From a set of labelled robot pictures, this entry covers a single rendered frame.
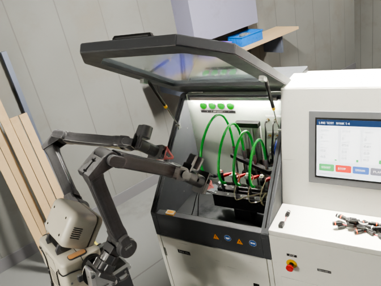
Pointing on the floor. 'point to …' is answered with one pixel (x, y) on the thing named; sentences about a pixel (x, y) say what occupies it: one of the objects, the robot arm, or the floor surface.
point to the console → (351, 93)
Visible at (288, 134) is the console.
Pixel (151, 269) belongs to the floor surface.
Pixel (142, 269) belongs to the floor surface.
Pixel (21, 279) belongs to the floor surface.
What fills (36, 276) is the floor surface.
